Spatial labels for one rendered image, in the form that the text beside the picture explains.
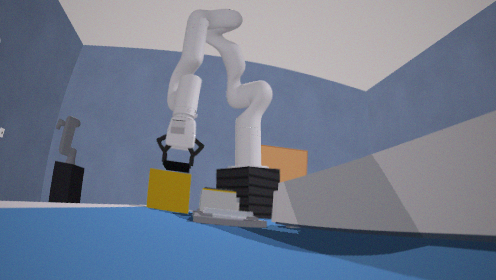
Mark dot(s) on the yellow open-top bin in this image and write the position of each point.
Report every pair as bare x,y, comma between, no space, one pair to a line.
169,191

